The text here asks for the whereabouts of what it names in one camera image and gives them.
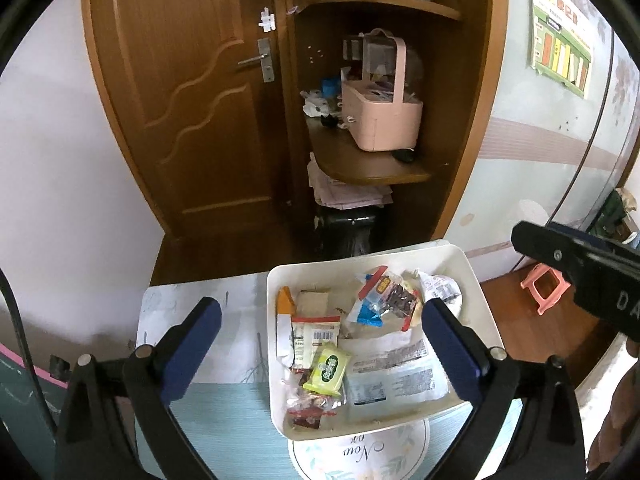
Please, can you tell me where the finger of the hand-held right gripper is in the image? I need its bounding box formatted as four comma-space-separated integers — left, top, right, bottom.
547, 222, 623, 251
511, 220, 583, 281

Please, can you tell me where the clear nut cluster packet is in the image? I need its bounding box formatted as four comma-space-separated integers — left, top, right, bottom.
287, 390, 347, 413

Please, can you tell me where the red-edged cracker packet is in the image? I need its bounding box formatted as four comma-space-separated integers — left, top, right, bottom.
291, 314, 342, 371

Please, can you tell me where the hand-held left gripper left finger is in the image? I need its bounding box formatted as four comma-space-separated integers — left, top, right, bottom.
54, 296, 223, 480

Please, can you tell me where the dark red snack packet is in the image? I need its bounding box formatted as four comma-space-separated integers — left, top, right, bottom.
286, 407, 323, 430

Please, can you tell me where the wooden corner shelf unit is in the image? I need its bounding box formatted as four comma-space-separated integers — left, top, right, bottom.
282, 0, 508, 256

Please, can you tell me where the dark red-edged snack packet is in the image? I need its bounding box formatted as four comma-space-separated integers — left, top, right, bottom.
357, 266, 420, 333

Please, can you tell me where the brown wafer packet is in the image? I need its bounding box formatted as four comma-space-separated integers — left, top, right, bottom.
297, 291, 331, 318

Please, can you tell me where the folded pale cloth stack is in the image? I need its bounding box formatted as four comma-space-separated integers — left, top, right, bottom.
306, 152, 395, 210

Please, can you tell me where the green box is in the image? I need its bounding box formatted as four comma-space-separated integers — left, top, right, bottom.
595, 187, 640, 241

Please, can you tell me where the pale sliding wardrobe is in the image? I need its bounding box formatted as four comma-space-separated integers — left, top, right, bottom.
450, 0, 640, 281

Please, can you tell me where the wall poster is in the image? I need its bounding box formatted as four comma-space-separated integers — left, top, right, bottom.
527, 0, 596, 101

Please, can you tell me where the white plastic bin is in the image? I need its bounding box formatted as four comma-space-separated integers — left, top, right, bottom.
266, 245, 506, 442

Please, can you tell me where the white plush toy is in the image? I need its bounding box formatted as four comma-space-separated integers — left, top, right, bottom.
300, 89, 333, 118

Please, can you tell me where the black bag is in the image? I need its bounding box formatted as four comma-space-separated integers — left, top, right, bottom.
312, 207, 391, 261

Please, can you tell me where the wooden door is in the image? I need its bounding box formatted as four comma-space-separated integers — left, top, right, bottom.
82, 0, 296, 281

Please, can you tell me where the white grey-print packet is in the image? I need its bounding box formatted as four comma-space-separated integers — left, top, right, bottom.
417, 272, 463, 316

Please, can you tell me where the pink handled basket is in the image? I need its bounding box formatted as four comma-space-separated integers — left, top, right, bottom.
341, 28, 425, 152

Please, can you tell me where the pink plastic stool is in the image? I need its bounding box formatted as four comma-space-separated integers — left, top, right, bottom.
520, 264, 573, 316

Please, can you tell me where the orange white oat bar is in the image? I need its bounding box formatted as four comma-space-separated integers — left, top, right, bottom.
275, 286, 296, 368

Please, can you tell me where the green chalkboard pink frame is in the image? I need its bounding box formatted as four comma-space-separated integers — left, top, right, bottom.
0, 342, 68, 480

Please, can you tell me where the metal door handle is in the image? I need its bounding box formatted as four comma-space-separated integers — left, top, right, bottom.
237, 37, 276, 83

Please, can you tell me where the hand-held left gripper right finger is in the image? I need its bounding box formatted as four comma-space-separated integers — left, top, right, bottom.
421, 297, 586, 480

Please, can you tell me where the large clear blue-label packet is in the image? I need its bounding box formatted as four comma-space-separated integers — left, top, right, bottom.
342, 332, 451, 408

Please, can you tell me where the white quilted bedding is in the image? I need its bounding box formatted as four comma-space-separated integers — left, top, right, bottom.
574, 337, 628, 396

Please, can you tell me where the person's right forearm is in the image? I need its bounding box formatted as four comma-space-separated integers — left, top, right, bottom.
587, 332, 640, 471

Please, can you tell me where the blue yellow snack packet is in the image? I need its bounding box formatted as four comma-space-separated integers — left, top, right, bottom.
357, 300, 388, 327

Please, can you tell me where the green snack packet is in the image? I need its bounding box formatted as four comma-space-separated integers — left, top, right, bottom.
302, 342, 352, 397

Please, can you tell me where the black clamp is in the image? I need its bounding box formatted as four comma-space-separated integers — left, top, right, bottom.
49, 355, 76, 378

